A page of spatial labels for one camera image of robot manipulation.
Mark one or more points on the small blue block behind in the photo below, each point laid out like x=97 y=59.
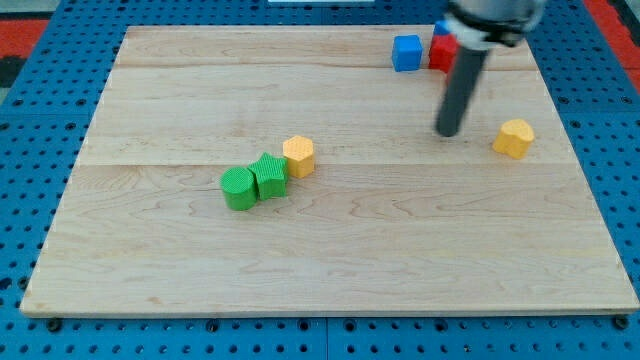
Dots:
x=441 y=28

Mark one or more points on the red block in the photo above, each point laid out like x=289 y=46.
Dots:
x=442 y=53

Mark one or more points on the green cylinder block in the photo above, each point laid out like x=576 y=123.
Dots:
x=239 y=188

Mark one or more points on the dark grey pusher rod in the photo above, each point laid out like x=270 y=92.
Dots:
x=462 y=81

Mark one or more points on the yellow hexagon block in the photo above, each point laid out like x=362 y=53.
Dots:
x=300 y=156

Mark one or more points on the blue cube block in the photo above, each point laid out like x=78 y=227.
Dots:
x=407 y=53

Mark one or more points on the light wooden board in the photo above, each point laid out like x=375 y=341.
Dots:
x=395 y=221

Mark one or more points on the yellow heart block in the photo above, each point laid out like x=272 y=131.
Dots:
x=514 y=138

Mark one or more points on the green star block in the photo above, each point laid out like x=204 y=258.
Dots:
x=271 y=175

